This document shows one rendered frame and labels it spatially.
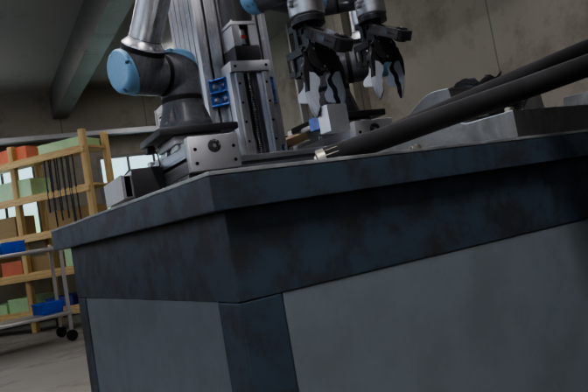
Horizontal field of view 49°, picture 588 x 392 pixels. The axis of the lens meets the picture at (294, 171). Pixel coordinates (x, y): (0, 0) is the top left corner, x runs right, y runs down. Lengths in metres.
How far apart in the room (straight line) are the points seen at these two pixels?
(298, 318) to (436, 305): 0.19
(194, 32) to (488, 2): 3.53
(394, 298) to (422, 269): 0.06
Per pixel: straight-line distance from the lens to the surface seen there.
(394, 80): 1.64
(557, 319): 0.95
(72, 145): 7.56
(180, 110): 1.78
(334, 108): 1.29
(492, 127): 1.14
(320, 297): 0.68
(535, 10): 4.98
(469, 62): 5.44
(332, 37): 1.26
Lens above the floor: 0.74
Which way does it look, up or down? 4 degrees up
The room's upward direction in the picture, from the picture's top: 10 degrees counter-clockwise
